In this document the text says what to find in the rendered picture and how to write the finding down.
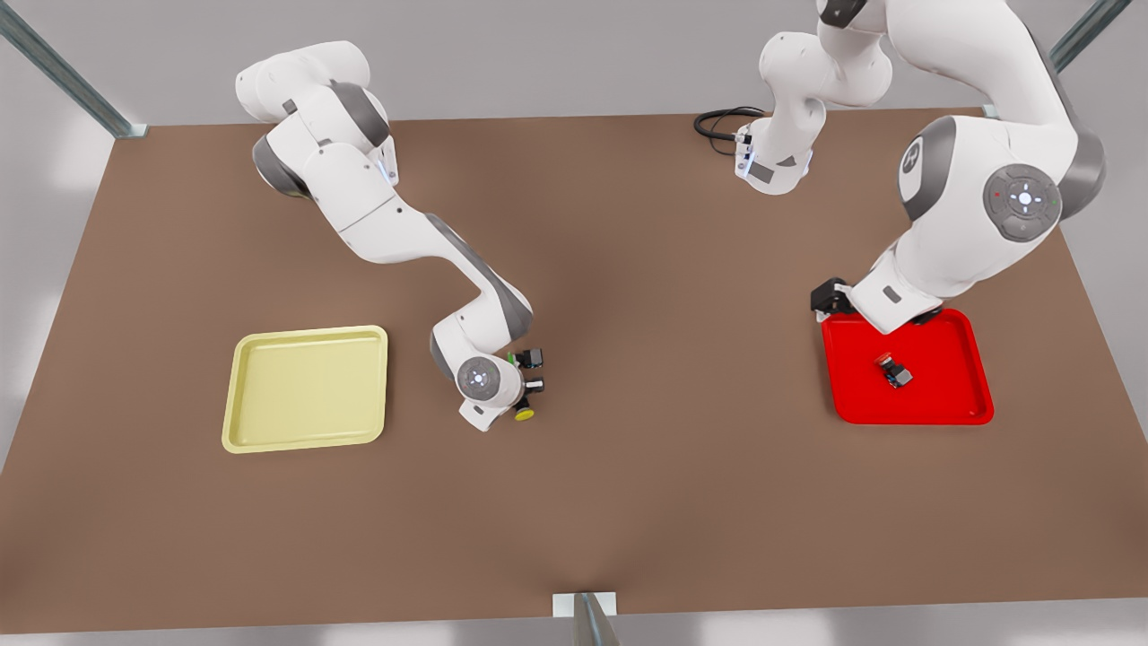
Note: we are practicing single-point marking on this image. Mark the yellow button switch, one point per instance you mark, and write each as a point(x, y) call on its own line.
point(524, 412)

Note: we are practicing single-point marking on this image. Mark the red button switch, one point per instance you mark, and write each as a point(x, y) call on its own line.
point(895, 371)

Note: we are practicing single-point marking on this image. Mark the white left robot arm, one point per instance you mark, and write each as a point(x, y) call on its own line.
point(978, 135)

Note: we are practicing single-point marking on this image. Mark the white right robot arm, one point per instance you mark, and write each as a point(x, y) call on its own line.
point(377, 215)

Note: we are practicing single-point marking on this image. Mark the red tray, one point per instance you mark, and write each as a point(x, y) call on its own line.
point(933, 395)

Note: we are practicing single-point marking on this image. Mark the pale yellow tray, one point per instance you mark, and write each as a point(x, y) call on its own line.
point(307, 388)

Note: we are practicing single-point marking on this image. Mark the silver frame post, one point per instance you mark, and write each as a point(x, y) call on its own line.
point(63, 72)
point(1081, 31)
point(587, 619)

